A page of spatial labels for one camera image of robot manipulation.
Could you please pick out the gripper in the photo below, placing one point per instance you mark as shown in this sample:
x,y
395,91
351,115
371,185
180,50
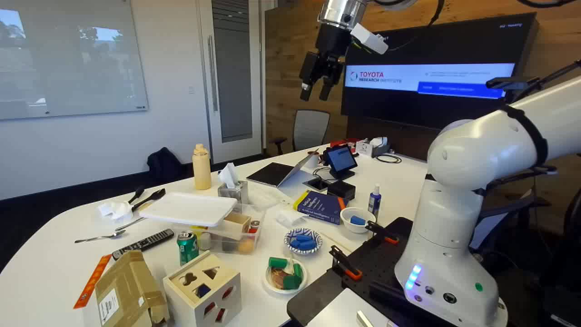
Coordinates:
x,y
332,43

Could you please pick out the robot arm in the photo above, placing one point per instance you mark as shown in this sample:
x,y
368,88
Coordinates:
x,y
467,154

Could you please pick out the blue spray bottle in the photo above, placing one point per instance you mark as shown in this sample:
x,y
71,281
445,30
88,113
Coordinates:
x,y
374,204

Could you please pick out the yellow bottle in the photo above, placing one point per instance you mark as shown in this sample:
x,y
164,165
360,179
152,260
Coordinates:
x,y
202,172

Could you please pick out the white container lid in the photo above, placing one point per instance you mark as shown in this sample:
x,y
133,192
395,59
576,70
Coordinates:
x,y
188,209

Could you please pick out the grey office chair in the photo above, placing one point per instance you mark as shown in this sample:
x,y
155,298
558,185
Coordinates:
x,y
311,128

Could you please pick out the paper cup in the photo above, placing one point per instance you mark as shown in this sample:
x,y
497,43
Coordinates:
x,y
313,160

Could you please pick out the small screen on stand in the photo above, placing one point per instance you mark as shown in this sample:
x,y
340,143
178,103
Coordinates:
x,y
341,159

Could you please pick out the white door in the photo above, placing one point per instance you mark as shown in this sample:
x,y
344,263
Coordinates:
x,y
233,81

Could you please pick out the white tissue box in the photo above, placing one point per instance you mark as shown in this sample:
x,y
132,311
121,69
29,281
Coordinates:
x,y
370,147

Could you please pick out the tablet with grey cover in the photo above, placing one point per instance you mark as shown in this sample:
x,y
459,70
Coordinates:
x,y
277,173

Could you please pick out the black phone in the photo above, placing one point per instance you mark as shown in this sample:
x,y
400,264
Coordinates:
x,y
317,184

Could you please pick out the black box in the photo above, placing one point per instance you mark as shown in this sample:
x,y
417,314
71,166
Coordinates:
x,y
341,188

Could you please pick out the blue book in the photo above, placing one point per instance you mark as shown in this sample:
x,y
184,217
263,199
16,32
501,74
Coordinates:
x,y
320,206

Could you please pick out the grey tissue box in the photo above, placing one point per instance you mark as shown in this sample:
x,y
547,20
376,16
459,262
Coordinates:
x,y
233,190

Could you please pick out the blue block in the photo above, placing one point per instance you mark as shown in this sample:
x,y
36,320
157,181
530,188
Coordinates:
x,y
357,220

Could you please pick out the white bowl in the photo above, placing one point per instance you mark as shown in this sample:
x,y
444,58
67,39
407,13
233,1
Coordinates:
x,y
347,223

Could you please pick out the heap of blue blocks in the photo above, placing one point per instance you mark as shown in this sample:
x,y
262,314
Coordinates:
x,y
304,242

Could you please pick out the black and orange clamp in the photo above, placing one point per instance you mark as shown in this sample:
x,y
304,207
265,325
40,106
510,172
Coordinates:
x,y
346,265
382,231

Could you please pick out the small wooden box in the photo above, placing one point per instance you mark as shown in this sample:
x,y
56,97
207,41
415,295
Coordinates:
x,y
236,225

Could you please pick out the blue patterned bowl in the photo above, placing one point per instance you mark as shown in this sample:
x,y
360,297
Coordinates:
x,y
290,247

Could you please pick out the black bag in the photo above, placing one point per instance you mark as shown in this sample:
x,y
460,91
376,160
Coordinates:
x,y
164,164

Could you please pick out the orange ball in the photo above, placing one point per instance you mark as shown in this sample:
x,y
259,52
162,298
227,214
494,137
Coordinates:
x,y
245,246

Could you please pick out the green cylinder block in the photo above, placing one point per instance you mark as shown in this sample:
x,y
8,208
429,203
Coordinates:
x,y
278,262

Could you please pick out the clear plastic container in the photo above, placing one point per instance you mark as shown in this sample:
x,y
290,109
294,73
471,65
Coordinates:
x,y
227,245

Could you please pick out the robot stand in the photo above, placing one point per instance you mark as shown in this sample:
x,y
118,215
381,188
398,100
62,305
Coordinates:
x,y
376,268

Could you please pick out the green cube block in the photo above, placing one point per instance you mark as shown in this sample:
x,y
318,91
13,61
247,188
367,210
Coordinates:
x,y
291,282

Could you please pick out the white plate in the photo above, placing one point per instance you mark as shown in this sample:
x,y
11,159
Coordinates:
x,y
272,284

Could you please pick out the black utensil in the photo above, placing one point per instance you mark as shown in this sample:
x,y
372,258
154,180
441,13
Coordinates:
x,y
137,194

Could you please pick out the green drink can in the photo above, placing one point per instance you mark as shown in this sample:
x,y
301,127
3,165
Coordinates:
x,y
187,249

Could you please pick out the silver knife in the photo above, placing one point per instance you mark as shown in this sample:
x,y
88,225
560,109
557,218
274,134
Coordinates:
x,y
130,223

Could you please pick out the crumpled white paper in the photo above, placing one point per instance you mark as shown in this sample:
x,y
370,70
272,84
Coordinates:
x,y
119,210

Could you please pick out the black remote control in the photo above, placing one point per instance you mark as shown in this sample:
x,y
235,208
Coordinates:
x,y
143,244

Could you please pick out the wooden shape sorter box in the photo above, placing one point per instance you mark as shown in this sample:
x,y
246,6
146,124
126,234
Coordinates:
x,y
199,290

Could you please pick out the whiteboard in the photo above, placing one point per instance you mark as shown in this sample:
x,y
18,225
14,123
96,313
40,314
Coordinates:
x,y
68,59

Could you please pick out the silver spoon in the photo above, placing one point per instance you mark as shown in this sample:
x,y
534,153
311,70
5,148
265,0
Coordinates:
x,y
102,236

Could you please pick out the cardboard box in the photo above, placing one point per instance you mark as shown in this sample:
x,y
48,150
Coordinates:
x,y
127,290

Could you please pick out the orange ruler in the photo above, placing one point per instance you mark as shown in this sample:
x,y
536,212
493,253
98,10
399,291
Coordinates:
x,y
92,281

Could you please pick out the large wall monitor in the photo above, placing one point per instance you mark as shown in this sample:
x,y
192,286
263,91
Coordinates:
x,y
435,50

